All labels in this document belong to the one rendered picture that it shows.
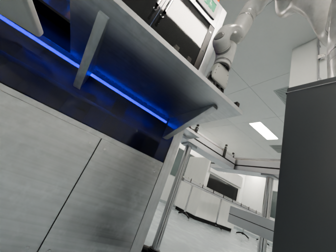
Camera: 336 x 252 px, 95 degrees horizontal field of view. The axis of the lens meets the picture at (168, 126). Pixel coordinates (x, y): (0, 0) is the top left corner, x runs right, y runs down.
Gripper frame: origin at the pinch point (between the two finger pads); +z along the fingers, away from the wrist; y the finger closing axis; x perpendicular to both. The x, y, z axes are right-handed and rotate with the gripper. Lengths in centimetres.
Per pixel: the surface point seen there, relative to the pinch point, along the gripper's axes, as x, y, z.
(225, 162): -42, -69, 8
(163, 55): 5.2, 28.6, 6.5
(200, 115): -4.1, -0.3, 10.2
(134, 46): -0.5, 37.6, 6.6
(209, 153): -42, -49, 8
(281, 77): -70, -191, -203
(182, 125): -14.5, 0.2, 14.2
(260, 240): -16, -86, 51
